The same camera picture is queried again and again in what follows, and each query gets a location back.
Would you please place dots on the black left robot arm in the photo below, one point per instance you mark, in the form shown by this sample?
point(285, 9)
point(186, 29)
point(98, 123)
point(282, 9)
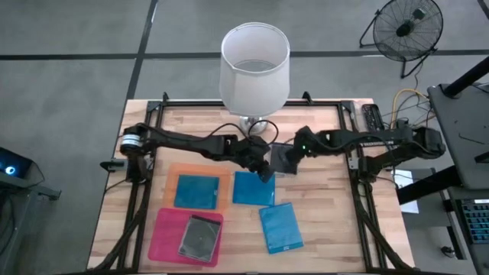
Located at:
point(183, 141)

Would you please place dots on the black metal rig frame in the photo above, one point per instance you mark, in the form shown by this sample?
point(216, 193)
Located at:
point(191, 103)

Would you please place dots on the clear grey jewel case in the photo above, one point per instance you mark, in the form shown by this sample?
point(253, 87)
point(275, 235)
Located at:
point(200, 240)

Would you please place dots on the grey keyboard desk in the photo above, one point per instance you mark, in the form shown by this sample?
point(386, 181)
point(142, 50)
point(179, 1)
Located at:
point(454, 229)

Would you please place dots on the black tray jewel case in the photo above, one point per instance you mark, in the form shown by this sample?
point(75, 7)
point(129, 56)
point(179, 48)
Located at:
point(280, 162)

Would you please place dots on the pink translucent plastic bin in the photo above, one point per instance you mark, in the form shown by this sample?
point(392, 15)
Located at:
point(164, 237)

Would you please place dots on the computer tower with blue light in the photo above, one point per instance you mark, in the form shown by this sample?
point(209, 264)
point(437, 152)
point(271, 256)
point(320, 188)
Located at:
point(11, 168)

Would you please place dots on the black floor fan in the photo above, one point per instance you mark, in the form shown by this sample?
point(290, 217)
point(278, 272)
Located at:
point(407, 28)

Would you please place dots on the orange translucent plastic bin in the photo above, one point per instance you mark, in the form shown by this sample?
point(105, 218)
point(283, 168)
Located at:
point(225, 191)

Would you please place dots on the black pole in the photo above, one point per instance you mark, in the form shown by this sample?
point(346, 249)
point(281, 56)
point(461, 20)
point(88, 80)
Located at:
point(468, 77)

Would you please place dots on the black power adapter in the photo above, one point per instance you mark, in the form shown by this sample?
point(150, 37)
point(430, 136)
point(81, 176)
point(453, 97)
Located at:
point(402, 123)

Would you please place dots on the black backlit keyboard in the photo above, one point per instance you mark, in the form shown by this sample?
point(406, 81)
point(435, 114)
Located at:
point(477, 221)

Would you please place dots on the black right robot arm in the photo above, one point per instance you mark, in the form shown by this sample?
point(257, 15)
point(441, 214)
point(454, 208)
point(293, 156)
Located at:
point(363, 139)

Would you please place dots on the white paper sheet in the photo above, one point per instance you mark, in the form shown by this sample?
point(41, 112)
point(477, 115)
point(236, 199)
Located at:
point(409, 204)

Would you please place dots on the white shade silver table lamp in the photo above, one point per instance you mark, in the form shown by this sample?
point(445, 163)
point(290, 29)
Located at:
point(254, 76)

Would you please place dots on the small black object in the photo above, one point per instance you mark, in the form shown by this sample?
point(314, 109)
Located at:
point(445, 251)

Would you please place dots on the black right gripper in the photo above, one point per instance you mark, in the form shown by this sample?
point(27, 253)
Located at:
point(305, 143)

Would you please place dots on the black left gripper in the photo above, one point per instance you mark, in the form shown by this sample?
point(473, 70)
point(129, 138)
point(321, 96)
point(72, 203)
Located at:
point(254, 153)

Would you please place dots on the blue plastic disc case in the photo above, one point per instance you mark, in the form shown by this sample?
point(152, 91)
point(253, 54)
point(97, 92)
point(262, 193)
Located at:
point(280, 227)
point(196, 192)
point(250, 189)

